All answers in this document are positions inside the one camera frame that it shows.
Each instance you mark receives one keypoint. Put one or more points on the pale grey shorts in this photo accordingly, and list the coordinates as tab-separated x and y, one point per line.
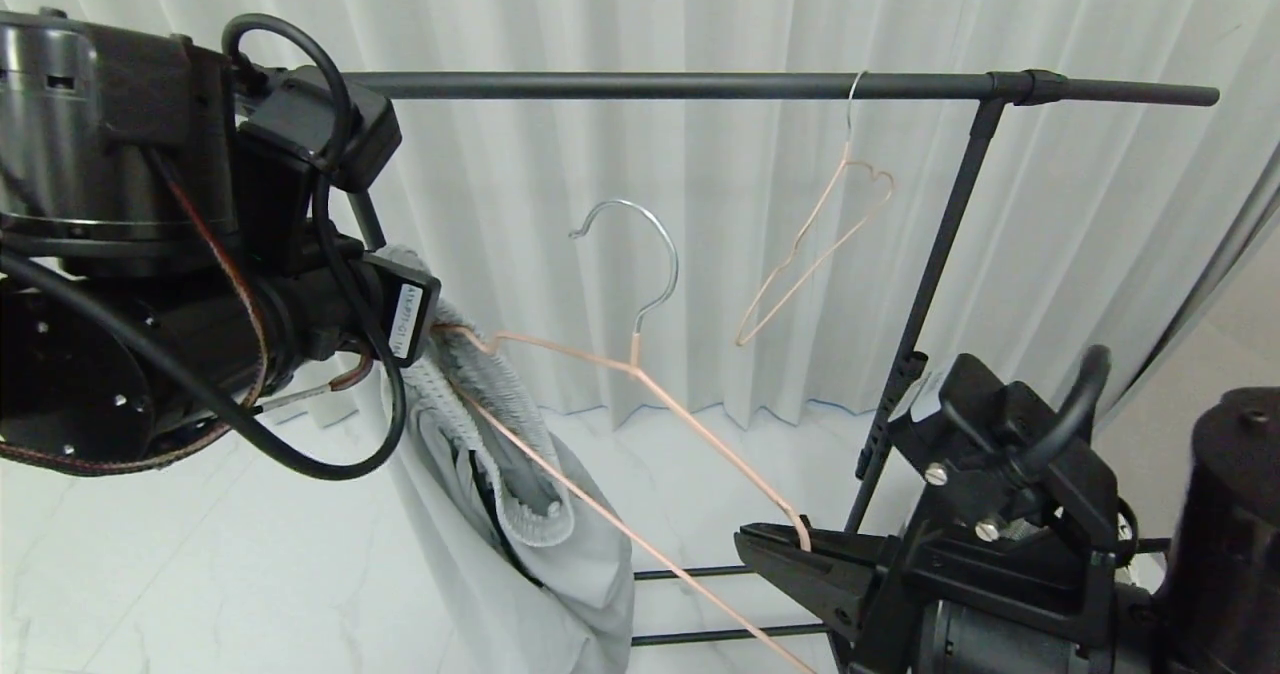
560	594

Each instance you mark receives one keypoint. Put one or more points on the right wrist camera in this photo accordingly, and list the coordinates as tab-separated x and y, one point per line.
1000	494

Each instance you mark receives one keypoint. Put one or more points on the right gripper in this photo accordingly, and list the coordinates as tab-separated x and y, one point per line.
1000	649

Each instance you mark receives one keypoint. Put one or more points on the white curtain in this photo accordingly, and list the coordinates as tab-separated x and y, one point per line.
600	14

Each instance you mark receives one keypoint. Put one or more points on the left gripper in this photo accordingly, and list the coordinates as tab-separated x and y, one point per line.
300	314

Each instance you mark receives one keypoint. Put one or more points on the black clothes rack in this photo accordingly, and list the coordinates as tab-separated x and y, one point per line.
700	85

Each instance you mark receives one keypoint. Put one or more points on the pink clothes hanger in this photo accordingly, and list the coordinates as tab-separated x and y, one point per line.
849	119
636	349

